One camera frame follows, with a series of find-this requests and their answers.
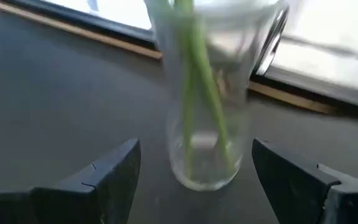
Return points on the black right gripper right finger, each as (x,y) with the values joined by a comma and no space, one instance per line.
(297,193)

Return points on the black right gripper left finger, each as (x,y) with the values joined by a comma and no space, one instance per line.
(73,202)

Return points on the white artificial tulip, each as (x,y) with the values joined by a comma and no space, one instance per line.
(211,93)

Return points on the pink artificial tulip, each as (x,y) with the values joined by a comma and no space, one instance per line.
(187,93)

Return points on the tall clear glass vase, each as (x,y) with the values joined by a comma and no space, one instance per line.
(204,177)

